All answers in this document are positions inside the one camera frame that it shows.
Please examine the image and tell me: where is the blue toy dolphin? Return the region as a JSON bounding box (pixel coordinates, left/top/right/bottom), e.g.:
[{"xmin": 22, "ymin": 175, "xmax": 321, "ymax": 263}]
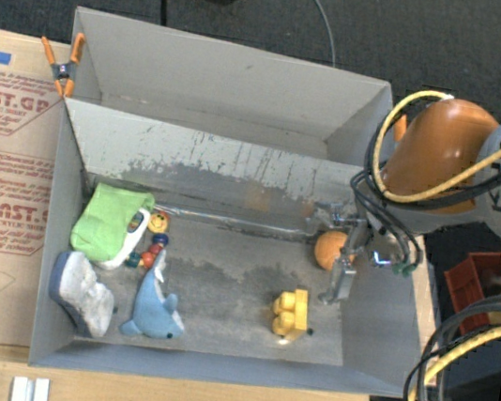
[{"xmin": 118, "ymin": 244, "xmax": 199, "ymax": 347}]

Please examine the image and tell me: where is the brown cardboard board red print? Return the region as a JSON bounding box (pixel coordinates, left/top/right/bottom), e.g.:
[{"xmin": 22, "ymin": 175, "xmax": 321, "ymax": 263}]
[{"xmin": 0, "ymin": 27, "xmax": 83, "ymax": 355}]

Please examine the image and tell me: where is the orange ball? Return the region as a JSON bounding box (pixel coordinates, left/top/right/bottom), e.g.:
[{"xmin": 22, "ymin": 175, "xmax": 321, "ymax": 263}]
[{"xmin": 311, "ymin": 227, "xmax": 360, "ymax": 277}]

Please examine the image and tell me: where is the yellow toy brick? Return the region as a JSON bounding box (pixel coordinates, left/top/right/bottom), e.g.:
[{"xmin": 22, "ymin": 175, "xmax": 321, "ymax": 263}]
[{"xmin": 267, "ymin": 285, "xmax": 315, "ymax": 341}]

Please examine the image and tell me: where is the grey metal bin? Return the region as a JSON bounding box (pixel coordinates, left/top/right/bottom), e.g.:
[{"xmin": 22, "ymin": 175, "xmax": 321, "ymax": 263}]
[{"xmin": 16, "ymin": 6, "xmax": 472, "ymax": 401}]

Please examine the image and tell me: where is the yellow smiley face toy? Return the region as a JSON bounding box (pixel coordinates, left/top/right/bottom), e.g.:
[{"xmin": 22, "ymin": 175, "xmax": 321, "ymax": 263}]
[{"xmin": 145, "ymin": 208, "xmax": 173, "ymax": 236}]

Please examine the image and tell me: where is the green cloth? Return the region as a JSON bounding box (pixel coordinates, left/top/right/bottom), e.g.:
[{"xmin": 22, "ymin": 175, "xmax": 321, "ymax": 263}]
[{"xmin": 66, "ymin": 178, "xmax": 159, "ymax": 271}]

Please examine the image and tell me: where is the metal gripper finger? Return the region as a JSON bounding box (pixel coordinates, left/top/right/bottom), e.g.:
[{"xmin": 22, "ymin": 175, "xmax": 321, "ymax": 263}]
[
  {"xmin": 316, "ymin": 243, "xmax": 362, "ymax": 310},
  {"xmin": 306, "ymin": 198, "xmax": 357, "ymax": 235}
]

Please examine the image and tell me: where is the colourful bead toy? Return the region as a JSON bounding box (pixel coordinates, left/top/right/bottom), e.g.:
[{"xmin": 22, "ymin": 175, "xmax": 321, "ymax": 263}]
[{"xmin": 124, "ymin": 227, "xmax": 172, "ymax": 274}]

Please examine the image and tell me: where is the blue and white shoe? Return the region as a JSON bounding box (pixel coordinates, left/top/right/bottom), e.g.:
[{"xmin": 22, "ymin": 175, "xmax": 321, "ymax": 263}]
[{"xmin": 40, "ymin": 247, "xmax": 124, "ymax": 342}]

